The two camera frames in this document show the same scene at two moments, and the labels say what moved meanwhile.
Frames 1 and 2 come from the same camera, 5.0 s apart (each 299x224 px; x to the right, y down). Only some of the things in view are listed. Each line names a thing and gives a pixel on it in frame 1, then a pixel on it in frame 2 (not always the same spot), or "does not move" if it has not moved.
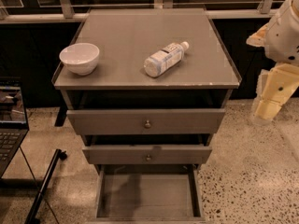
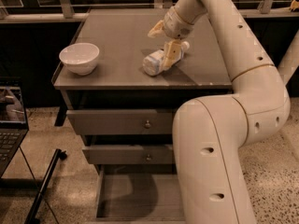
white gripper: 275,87 -> 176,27
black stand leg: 32,217 does not move
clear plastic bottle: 164,59 does not move
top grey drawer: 145,121 does not move
